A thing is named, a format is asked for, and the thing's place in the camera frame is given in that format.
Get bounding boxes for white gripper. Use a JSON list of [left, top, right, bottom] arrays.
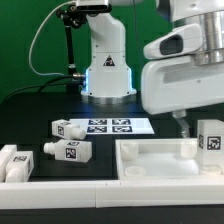
[[141, 23, 224, 138]]

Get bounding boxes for white square table top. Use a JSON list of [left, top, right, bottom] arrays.
[[116, 138, 224, 180]]

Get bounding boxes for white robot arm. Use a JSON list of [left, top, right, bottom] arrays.
[[75, 0, 224, 138]]

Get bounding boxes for white sheet with markers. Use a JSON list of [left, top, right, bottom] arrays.
[[70, 118, 154, 135]]

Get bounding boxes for white front barrier wall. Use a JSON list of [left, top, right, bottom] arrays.
[[0, 177, 224, 209]]

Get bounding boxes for white barrier wall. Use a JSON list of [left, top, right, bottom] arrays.
[[0, 177, 224, 209], [0, 145, 17, 183]]

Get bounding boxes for black cables at base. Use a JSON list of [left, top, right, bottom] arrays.
[[0, 73, 87, 105]]

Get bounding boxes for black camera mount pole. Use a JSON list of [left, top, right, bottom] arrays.
[[56, 4, 87, 93]]

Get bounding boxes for grey cable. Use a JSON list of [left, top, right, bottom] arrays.
[[28, 0, 77, 78]]

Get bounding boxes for white left barrier wall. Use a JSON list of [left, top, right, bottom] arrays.
[[0, 145, 17, 183]]

